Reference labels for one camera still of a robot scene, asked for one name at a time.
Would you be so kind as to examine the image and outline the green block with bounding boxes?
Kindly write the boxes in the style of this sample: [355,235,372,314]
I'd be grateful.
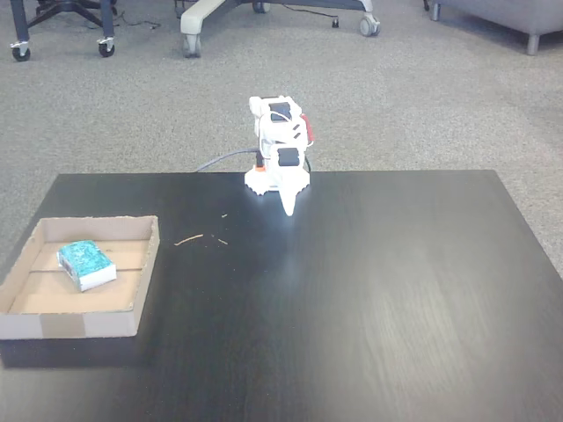
[56,239,118,294]

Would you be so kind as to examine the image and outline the shallow cardboard box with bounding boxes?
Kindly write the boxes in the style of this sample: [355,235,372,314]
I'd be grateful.
[0,215,161,341]

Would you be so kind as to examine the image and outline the beige chair base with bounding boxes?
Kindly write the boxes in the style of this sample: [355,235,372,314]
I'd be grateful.
[179,0,382,59]

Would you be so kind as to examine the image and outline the grey sofa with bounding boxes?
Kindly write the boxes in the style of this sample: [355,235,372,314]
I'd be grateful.
[422,0,563,56]

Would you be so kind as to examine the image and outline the grey power cable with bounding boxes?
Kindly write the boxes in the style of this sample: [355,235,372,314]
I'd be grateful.
[194,149,261,173]

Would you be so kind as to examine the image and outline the thin black floor cable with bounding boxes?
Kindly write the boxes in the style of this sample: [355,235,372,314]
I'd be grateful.
[281,3,342,30]

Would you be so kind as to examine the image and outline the black wheeled frame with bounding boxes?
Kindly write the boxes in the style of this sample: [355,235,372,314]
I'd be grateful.
[9,0,119,62]

